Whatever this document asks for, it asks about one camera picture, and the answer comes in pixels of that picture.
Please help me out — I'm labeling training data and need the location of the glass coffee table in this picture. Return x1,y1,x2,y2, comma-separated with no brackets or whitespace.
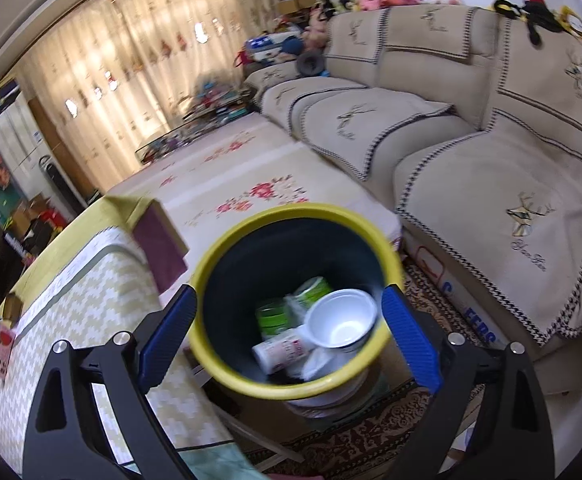
135,87,252,166

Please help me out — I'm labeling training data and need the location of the beige sofa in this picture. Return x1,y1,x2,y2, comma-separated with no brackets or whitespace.
243,2,582,391

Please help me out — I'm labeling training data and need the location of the yellow white zigzag tablecloth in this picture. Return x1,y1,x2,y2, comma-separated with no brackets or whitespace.
0,192,237,461

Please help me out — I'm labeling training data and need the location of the yellow rimmed dark bin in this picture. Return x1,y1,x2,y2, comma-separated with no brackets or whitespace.
189,202,404,420

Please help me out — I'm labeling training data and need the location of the brown flat box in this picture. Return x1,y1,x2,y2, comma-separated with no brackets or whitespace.
131,199,190,293

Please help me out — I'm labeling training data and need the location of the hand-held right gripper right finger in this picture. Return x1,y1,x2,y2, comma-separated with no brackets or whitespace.
381,284,557,480

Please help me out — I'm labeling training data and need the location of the blue white bag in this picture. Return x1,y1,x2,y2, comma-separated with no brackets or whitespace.
245,32,302,61

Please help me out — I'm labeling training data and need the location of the pink carton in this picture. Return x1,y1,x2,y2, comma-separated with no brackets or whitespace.
0,322,19,383

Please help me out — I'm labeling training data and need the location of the green lidded clear cup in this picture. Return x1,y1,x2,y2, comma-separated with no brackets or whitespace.
255,297,292,341

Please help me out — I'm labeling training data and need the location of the floral covered coffee table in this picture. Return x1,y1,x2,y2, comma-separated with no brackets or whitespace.
106,112,402,261

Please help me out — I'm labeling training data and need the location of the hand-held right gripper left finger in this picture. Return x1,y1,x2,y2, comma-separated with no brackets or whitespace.
21,284,199,480

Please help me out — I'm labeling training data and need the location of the tall white cabinet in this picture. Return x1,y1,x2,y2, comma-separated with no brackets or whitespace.
0,87,56,201

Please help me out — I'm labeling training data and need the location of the black tower fan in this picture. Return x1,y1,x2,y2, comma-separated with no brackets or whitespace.
38,154,89,216

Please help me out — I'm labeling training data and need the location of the cream patterned curtain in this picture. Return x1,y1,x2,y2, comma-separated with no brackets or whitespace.
11,0,282,196

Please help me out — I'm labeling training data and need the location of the grey neck pillow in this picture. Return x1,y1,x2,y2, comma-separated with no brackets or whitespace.
296,50,328,78

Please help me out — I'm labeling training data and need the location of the black yellow toy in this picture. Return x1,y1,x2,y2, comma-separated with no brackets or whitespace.
491,0,582,46

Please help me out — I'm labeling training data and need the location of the red box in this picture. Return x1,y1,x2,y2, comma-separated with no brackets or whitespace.
38,209,66,231

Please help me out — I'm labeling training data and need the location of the white green plastic bottle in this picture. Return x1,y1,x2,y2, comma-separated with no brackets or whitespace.
285,276,333,311

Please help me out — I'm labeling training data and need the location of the teal checked table cover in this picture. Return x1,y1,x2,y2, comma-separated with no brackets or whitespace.
186,437,257,480

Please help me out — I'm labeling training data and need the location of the white printed box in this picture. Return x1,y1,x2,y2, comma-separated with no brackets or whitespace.
411,245,497,351

